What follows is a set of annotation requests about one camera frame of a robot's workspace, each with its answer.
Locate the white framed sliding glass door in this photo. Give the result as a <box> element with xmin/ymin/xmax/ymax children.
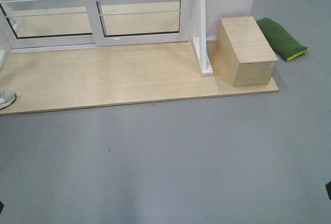
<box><xmin>84</xmin><ymin>0</ymin><xmax>193</xmax><ymax>47</ymax></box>

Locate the white door frame support post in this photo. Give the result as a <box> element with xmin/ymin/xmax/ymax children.
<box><xmin>191</xmin><ymin>0</ymin><xmax>213</xmax><ymax>77</ymax></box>

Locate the light wooden box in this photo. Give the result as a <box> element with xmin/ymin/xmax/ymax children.
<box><xmin>217</xmin><ymin>16</ymin><xmax>278</xmax><ymax>87</ymax></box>

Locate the grey white sneaker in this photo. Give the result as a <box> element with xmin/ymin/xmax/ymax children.
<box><xmin>0</xmin><ymin>91</ymin><xmax>17</xmax><ymax>109</ymax></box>

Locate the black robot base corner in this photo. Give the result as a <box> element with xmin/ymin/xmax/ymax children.
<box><xmin>325</xmin><ymin>182</ymin><xmax>331</xmax><ymax>200</ymax></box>
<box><xmin>0</xmin><ymin>202</ymin><xmax>4</xmax><ymax>214</ymax></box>

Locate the light wooden floor platform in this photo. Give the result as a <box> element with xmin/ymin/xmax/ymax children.
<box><xmin>1</xmin><ymin>42</ymin><xmax>279</xmax><ymax>116</ymax></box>

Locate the green cushion bag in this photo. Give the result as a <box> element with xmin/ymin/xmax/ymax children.
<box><xmin>256</xmin><ymin>18</ymin><xmax>309</xmax><ymax>62</ymax></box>

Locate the white fixed glass door panel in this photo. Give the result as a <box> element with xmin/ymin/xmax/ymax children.
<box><xmin>1</xmin><ymin>0</ymin><xmax>94</xmax><ymax>50</ymax></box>

